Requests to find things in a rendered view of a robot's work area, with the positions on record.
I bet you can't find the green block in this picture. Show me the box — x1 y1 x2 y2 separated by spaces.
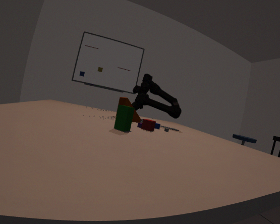
114 117 132 132
116 105 135 120

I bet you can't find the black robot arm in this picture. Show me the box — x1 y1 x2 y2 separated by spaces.
132 74 181 119

